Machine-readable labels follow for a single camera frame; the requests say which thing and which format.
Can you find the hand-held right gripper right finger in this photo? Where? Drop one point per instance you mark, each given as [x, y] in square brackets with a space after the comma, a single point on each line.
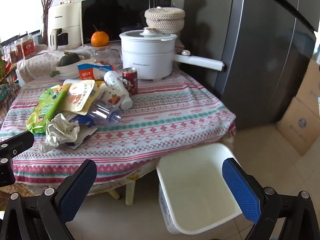
[240, 192]

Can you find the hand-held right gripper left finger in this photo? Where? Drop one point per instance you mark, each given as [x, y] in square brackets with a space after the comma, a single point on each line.
[75, 192]

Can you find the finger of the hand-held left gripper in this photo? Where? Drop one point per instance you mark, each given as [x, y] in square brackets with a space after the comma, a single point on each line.
[17, 142]

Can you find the white trash bin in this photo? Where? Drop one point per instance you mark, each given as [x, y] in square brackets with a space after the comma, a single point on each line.
[195, 192]

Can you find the paper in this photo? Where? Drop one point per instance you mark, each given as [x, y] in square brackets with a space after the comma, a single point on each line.
[61, 130]

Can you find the green snack packet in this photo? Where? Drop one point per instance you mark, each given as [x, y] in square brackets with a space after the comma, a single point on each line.
[47, 107]

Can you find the yellow white snack pouch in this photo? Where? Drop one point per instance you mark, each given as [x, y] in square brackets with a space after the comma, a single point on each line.
[77, 96]

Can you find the clear plastic bottle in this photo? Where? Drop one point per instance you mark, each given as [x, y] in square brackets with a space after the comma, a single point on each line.
[103, 112]

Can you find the cream table leg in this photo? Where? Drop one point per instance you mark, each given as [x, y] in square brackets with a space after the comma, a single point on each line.
[130, 192]

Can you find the cardboard box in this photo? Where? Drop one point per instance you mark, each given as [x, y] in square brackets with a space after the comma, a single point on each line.
[297, 127]
[310, 85]

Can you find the white bowl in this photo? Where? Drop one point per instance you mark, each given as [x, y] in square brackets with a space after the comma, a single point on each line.
[70, 73]

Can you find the red-filled jar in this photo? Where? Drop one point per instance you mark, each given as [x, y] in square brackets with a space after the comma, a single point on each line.
[28, 46]
[18, 51]

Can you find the green squash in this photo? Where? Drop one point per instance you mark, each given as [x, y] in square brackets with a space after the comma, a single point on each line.
[67, 59]

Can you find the patterned striped tablecloth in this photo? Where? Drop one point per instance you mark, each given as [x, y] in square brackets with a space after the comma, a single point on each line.
[150, 130]

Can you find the yellow wrapper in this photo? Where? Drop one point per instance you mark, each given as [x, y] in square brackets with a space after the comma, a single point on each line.
[100, 84]

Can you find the orange blue milk carton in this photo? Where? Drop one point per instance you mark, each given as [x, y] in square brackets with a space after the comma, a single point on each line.
[92, 71]

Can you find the white bottle green label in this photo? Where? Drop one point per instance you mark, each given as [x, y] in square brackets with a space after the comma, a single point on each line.
[113, 82]

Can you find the glass teapot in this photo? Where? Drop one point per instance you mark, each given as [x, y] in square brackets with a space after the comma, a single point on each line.
[105, 56]

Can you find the red drink can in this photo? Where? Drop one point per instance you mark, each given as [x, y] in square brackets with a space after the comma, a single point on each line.
[130, 81]

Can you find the cream air fryer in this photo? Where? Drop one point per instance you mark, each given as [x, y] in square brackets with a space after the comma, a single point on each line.
[67, 22]

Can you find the orange fruit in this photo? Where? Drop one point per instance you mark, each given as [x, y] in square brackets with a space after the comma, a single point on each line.
[100, 38]

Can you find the grey refrigerator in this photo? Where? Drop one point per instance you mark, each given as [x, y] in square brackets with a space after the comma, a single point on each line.
[250, 55]

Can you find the dry twigs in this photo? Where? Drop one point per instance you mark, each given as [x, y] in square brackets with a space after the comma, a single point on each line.
[47, 5]

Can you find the white electric cooking pot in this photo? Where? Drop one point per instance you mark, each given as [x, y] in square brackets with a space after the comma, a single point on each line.
[145, 55]

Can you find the black microwave oven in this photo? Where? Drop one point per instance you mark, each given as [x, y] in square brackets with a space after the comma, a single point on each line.
[112, 17]

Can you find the woven lidded basket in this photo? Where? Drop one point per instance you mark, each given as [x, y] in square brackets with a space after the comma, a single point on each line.
[165, 20]

